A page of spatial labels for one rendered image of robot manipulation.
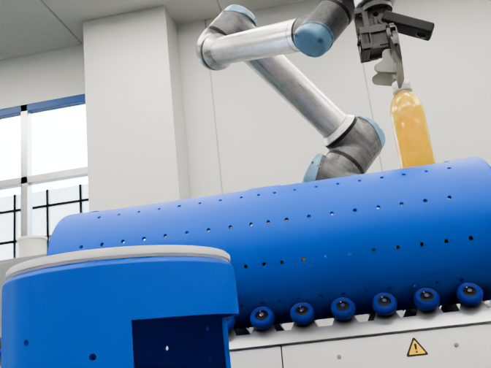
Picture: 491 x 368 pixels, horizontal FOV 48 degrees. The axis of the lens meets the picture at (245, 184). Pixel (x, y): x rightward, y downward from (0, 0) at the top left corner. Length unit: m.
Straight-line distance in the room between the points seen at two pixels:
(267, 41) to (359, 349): 0.86
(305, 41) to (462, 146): 2.82
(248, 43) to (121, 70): 2.74
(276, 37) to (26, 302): 1.05
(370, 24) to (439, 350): 0.71
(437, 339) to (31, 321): 0.69
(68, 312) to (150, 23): 3.87
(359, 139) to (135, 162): 2.30
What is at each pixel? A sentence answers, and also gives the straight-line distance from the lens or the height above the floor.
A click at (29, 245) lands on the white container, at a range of 3.25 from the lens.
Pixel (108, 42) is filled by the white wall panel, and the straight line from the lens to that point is 4.43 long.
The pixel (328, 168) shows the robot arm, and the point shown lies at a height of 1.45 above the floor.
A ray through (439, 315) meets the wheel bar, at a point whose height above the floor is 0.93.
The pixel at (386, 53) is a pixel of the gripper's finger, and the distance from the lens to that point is 1.28.
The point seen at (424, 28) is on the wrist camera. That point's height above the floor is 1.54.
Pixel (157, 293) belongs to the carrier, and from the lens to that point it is 0.59.
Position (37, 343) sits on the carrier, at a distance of 0.62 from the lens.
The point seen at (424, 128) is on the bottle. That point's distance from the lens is 1.22.
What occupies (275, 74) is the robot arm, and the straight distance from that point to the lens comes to 1.91.
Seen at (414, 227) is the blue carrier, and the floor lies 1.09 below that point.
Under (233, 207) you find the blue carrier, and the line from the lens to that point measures 1.08.
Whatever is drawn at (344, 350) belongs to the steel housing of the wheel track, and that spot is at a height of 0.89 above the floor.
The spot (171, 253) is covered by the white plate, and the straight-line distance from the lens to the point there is 0.61.
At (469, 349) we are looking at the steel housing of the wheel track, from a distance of 1.05.
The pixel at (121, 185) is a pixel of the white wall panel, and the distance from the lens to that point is 3.96.
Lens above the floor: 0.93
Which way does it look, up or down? 15 degrees up
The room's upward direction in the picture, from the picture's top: 6 degrees counter-clockwise
